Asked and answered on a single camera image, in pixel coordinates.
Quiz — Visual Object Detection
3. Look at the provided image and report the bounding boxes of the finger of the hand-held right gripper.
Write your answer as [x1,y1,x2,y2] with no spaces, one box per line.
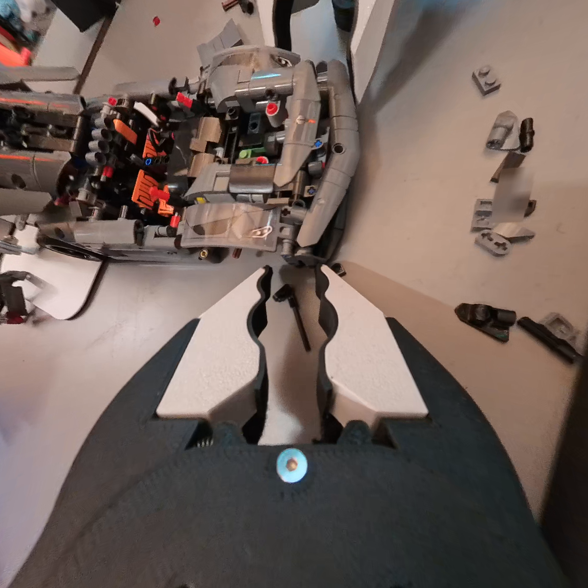
[272,0,296,50]
[349,0,400,106]

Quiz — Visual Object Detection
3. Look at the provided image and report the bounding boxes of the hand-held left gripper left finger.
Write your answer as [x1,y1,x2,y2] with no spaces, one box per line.
[155,266,273,444]

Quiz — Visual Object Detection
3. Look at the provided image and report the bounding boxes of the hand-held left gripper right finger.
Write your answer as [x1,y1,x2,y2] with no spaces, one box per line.
[315,264,430,444]

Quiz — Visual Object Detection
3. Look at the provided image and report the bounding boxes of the grey lego car model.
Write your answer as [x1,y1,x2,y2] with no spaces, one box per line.
[0,43,360,267]

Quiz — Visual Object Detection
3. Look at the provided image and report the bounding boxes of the grey lego panel assembly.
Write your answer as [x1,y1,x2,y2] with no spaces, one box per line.
[197,18,246,62]

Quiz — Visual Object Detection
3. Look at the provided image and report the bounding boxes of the black lego axle with connector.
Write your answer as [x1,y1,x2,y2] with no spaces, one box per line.
[272,283,311,353]

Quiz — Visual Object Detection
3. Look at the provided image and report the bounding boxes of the grey two-stud lego plate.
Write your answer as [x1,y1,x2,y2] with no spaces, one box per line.
[471,65,502,97]

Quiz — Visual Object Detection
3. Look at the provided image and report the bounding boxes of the grey lego plate cross holes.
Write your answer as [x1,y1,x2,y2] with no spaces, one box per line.
[474,229,514,256]

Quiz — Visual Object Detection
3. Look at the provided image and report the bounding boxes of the grey lego piece square holes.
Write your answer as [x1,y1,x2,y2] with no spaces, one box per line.
[470,198,496,232]

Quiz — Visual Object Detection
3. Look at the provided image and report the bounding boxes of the black smooth lego tile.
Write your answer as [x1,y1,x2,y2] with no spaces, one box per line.
[490,151,527,184]

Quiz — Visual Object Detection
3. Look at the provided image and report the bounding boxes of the light grey curved lego slope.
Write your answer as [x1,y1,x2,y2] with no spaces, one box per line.
[496,222,537,243]

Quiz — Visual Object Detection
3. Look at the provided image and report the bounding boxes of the white rounded board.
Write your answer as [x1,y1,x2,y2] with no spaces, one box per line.
[0,255,108,321]

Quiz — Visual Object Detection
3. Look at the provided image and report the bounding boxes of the orange plastic part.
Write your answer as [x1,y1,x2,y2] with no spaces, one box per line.
[0,28,34,66]

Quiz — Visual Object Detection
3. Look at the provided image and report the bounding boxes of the small grey lego bracket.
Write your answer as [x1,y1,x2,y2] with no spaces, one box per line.
[539,312,585,351]

